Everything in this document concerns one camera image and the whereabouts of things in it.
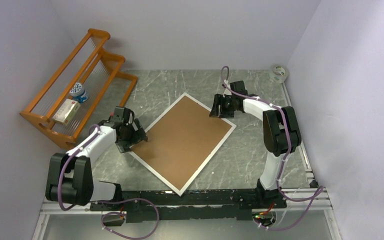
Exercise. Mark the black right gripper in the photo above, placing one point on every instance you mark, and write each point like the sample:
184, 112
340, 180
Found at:
218, 100

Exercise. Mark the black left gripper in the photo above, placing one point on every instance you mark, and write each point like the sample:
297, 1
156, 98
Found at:
123, 146

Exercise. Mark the brown frame backing board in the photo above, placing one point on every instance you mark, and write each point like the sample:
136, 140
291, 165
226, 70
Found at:
182, 142

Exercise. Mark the white picture frame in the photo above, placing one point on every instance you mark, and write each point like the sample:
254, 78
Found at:
182, 185

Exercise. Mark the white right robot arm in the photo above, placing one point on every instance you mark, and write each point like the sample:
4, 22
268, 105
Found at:
281, 132

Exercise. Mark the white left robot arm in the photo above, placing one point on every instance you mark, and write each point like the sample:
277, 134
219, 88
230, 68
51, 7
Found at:
70, 180

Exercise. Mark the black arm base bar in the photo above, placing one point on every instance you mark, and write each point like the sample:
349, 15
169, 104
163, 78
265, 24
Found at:
240, 204

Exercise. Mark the orange wooden rack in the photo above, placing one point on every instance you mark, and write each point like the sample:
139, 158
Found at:
90, 65

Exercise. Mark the blue white round tin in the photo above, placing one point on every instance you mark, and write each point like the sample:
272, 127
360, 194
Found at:
78, 93

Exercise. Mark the white red small box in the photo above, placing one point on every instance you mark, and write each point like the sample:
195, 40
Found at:
66, 112

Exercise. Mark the aluminium rail frame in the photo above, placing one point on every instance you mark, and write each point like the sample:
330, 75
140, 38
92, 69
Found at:
316, 196

